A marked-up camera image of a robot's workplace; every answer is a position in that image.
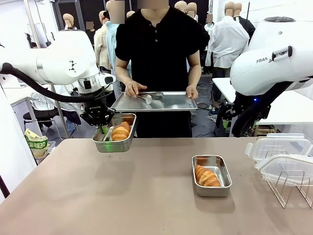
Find person's left forearm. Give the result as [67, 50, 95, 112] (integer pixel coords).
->
[187, 55, 202, 86]

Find golden croissant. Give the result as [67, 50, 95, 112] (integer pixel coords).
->
[195, 164, 222, 187]
[111, 121, 132, 141]

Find rectangular steel container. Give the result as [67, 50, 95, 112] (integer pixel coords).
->
[92, 113, 137, 153]
[192, 155, 232, 197]

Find black bar at table edge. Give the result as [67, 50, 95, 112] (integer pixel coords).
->
[0, 174, 10, 199]

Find mannequin in black white top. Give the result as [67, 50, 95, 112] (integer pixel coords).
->
[233, 2, 256, 40]

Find black left arm cable sleeve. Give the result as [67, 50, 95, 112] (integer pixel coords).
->
[0, 63, 114, 103]

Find mannequin in cream jacket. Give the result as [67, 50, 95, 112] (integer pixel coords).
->
[94, 11, 113, 71]

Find person's left hand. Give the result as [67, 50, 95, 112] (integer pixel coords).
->
[185, 84, 199, 100]

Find green snack bag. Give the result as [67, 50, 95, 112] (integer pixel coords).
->
[23, 129, 49, 157]

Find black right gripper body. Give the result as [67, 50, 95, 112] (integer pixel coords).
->
[232, 94, 271, 120]

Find metal wire rack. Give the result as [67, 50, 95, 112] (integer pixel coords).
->
[263, 149, 313, 209]

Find mannequin in white shirt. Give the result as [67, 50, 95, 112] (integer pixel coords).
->
[205, 1, 250, 74]

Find perforated metal baking tray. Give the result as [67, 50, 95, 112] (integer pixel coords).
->
[110, 91, 198, 113]

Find person's right hand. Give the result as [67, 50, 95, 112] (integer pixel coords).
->
[124, 80, 148, 97]

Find person's right forearm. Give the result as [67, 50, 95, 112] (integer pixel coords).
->
[114, 57, 133, 85]

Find metal serving tongs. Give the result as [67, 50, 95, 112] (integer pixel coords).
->
[136, 92, 164, 105]

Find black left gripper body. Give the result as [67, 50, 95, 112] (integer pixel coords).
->
[82, 94, 110, 118]

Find black arm cable sleeve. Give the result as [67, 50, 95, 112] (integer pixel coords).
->
[0, 63, 114, 103]
[231, 80, 294, 138]

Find slanted metal pole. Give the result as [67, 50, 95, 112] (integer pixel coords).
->
[50, 84, 70, 139]

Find mannequin in burgundy sweater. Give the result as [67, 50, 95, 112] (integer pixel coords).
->
[63, 13, 75, 30]

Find black right arm cable sleeve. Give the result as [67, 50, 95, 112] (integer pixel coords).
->
[231, 80, 294, 138]

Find person's black-shirted torso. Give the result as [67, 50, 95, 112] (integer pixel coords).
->
[114, 6, 210, 138]

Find clear plastic clip lid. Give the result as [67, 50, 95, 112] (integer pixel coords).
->
[245, 133, 313, 163]
[254, 154, 313, 187]

